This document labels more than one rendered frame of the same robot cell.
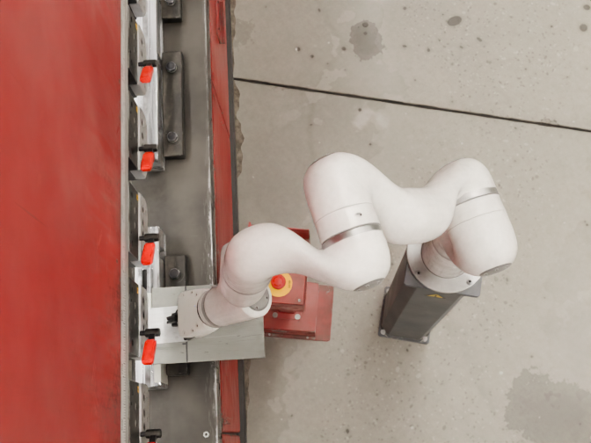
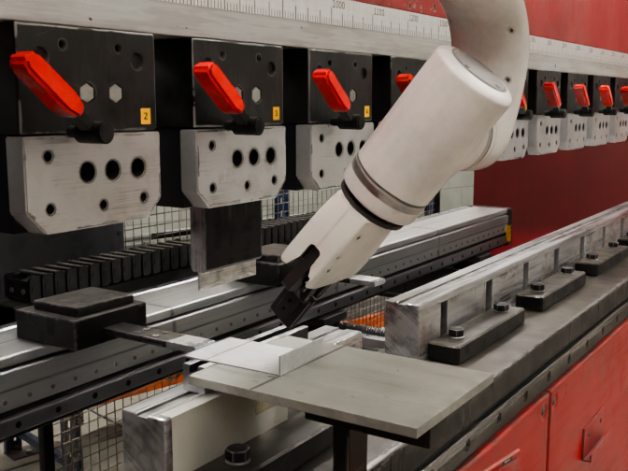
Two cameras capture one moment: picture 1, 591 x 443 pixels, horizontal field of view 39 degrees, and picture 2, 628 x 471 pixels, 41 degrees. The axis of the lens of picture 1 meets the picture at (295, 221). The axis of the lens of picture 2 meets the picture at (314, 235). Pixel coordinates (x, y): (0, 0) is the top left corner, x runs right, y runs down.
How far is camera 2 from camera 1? 1.72 m
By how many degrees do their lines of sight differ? 68
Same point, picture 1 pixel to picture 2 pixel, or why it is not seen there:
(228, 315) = (400, 104)
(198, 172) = not seen: hidden behind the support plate
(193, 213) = not seen: hidden behind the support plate
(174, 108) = (478, 326)
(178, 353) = (246, 379)
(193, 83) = (521, 335)
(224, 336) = (357, 391)
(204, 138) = (503, 362)
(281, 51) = not seen: outside the picture
